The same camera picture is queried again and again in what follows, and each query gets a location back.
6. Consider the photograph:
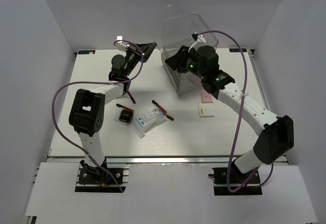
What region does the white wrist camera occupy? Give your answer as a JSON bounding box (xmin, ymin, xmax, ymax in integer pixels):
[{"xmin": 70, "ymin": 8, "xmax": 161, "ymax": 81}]
[
  {"xmin": 114, "ymin": 36, "xmax": 130, "ymax": 52},
  {"xmin": 189, "ymin": 33, "xmax": 207, "ymax": 51}
]

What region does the blue table label left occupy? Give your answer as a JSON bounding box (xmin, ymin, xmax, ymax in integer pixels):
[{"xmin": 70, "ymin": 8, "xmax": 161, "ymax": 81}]
[{"xmin": 77, "ymin": 50, "xmax": 95, "ymax": 55}]

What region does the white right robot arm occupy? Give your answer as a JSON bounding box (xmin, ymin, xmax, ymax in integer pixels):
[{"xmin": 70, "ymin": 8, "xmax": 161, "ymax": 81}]
[{"xmin": 165, "ymin": 46, "xmax": 294, "ymax": 183}]

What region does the clear packet blue label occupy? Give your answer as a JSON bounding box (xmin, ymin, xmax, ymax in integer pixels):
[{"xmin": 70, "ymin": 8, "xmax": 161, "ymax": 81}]
[{"xmin": 131, "ymin": 108, "xmax": 166, "ymax": 138}]

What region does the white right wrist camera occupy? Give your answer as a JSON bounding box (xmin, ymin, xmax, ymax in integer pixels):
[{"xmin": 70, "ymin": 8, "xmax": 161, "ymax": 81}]
[{"xmin": 189, "ymin": 33, "xmax": 207, "ymax": 51}]

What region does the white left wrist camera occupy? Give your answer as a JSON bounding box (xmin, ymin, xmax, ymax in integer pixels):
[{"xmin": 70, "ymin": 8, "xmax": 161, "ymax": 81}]
[{"xmin": 114, "ymin": 36, "xmax": 130, "ymax": 52}]

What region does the clear acrylic makeup organizer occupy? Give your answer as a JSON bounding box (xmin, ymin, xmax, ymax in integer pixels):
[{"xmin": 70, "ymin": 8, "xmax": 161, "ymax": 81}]
[{"xmin": 159, "ymin": 5, "xmax": 210, "ymax": 97}]

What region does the aluminium table edge rail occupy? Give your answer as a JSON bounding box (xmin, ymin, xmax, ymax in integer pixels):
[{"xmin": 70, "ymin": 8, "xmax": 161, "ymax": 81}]
[{"xmin": 46, "ymin": 156, "xmax": 289, "ymax": 165}]

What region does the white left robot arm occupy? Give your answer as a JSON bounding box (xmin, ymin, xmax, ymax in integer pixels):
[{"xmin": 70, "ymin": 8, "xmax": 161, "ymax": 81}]
[{"xmin": 68, "ymin": 42, "xmax": 157, "ymax": 183}]

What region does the blue table label right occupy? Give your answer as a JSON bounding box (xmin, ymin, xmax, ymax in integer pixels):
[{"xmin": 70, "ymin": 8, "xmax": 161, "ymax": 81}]
[{"xmin": 229, "ymin": 48, "xmax": 247, "ymax": 52}]

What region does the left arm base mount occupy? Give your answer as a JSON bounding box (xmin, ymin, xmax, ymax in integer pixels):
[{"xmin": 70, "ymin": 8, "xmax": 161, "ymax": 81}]
[{"xmin": 75, "ymin": 160, "xmax": 129, "ymax": 193}]

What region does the pink makeup box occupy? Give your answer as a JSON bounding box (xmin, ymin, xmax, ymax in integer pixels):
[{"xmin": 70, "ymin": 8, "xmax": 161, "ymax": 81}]
[{"xmin": 201, "ymin": 91, "xmax": 213, "ymax": 103}]

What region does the dark red lipstick tube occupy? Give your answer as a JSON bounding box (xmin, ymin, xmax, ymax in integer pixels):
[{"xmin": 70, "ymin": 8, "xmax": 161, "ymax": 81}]
[{"xmin": 128, "ymin": 91, "xmax": 136, "ymax": 104}]

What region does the white box yellow label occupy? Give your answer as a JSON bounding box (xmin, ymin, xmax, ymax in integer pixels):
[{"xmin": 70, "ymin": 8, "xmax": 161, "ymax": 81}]
[{"xmin": 198, "ymin": 103, "xmax": 214, "ymax": 118}]

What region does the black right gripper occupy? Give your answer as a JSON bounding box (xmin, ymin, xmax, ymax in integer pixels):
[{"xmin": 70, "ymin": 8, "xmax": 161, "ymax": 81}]
[{"xmin": 164, "ymin": 46, "xmax": 206, "ymax": 80}]

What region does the short red lip pencil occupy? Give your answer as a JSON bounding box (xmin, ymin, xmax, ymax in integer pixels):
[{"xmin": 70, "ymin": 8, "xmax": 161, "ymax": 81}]
[{"xmin": 116, "ymin": 103, "xmax": 130, "ymax": 110}]

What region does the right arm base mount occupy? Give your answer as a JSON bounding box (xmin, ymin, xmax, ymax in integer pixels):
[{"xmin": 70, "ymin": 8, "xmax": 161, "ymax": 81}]
[{"xmin": 208, "ymin": 167, "xmax": 262, "ymax": 196}]

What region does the red lip gloss tube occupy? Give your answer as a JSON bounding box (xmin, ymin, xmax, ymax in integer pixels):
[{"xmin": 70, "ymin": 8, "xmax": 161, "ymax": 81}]
[{"xmin": 163, "ymin": 113, "xmax": 174, "ymax": 121}]

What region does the black square compact case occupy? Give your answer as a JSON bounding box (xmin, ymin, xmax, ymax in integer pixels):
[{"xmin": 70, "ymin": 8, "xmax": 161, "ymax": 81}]
[{"xmin": 118, "ymin": 109, "xmax": 134, "ymax": 124}]

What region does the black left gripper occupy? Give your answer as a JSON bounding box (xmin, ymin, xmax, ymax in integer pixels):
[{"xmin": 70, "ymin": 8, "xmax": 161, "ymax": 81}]
[{"xmin": 124, "ymin": 42, "xmax": 157, "ymax": 78}]

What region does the red lip gloss black cap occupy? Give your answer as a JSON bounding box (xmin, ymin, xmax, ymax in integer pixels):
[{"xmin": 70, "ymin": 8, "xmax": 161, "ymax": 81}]
[{"xmin": 152, "ymin": 100, "xmax": 167, "ymax": 114}]

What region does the blue table label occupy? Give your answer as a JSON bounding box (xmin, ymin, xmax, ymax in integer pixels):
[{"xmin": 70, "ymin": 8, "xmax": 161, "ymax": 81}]
[
  {"xmin": 229, "ymin": 48, "xmax": 247, "ymax": 52},
  {"xmin": 77, "ymin": 50, "xmax": 95, "ymax": 55}
]

